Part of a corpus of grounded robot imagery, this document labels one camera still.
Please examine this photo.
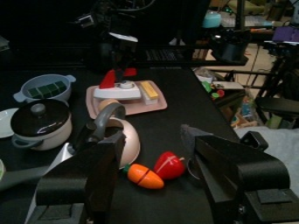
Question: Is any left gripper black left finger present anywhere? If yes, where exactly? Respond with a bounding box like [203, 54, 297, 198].
[24, 130, 127, 224]

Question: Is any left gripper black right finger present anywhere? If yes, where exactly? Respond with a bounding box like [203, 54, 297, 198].
[180, 123, 299, 224]

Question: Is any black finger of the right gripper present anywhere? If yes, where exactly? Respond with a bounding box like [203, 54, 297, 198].
[111, 55, 121, 77]
[120, 55, 136, 81]

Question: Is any white toy iron red handle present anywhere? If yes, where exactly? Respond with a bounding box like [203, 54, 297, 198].
[92, 68, 143, 101]

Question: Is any orange toy carrot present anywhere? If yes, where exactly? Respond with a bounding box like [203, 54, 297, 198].
[121, 163, 165, 190]

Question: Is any yellow toy butter stick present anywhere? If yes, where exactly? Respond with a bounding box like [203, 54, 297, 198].
[139, 80, 160, 101]

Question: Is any brown toy egg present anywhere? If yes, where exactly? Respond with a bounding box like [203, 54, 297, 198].
[97, 98, 123, 112]

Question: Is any white butter dish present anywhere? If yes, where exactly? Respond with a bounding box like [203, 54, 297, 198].
[140, 87, 160, 106]

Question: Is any cream toy cooking pot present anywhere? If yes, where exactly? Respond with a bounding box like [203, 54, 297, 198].
[10, 115, 73, 151]

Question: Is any red toy apple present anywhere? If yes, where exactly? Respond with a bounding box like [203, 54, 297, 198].
[153, 150, 187, 180]

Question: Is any green cube block toy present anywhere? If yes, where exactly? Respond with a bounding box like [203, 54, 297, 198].
[26, 80, 68, 100]

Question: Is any black chair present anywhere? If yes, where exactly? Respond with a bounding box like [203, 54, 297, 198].
[255, 52, 299, 130]

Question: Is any light blue cup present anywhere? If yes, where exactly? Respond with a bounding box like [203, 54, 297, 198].
[200, 11, 223, 29]

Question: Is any shelf with colourful toys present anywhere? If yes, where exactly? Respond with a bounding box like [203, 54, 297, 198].
[192, 66, 248, 102]

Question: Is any black bin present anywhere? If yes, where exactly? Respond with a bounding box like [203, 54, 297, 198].
[211, 34, 251, 65]

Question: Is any white round plate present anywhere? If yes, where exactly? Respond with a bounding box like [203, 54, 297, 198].
[0, 108, 20, 139]

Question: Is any purple box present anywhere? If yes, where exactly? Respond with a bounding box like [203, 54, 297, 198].
[271, 25, 299, 44]

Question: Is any cream toy kettle grey handle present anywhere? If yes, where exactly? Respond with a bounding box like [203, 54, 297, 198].
[85, 100, 141, 170]

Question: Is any light blue two-handled bowl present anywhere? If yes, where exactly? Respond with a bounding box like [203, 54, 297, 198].
[13, 73, 77, 104]

